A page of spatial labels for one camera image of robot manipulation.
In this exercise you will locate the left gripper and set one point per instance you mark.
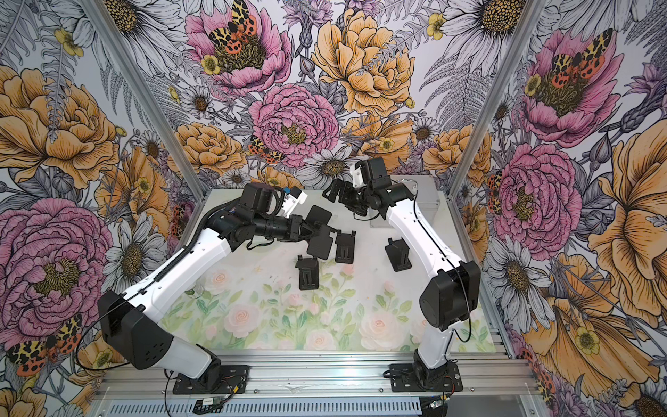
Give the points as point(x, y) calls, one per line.
point(295, 222)

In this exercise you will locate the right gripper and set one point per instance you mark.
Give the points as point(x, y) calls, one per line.
point(345, 197)

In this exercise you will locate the phone stand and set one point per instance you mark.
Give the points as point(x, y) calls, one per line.
point(320, 242)
point(398, 254)
point(345, 247)
point(308, 273)

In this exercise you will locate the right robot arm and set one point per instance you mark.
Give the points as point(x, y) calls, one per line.
point(452, 287)

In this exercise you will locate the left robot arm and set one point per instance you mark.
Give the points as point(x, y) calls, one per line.
point(130, 320)

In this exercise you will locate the silver metal case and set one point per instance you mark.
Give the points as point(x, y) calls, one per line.
point(423, 187)

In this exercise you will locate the small circuit board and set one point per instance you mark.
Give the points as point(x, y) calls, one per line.
point(209, 405)

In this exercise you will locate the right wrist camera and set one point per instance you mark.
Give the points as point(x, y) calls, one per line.
point(356, 177)

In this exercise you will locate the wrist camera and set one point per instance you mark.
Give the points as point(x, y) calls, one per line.
point(356, 177)
point(292, 199)

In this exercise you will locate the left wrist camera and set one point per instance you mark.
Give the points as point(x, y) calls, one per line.
point(292, 199)

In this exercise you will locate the left aluminium post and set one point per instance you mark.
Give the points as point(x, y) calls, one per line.
point(106, 29)

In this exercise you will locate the aluminium post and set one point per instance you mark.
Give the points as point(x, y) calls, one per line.
point(520, 40)
point(106, 29)

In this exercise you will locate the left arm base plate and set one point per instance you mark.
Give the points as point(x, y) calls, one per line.
point(221, 379)

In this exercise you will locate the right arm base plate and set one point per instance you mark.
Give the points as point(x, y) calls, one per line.
point(416, 377)

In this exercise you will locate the aluminium front rail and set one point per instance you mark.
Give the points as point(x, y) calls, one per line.
point(285, 374)

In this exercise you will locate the right aluminium post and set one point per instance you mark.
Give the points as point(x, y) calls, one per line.
point(520, 40)

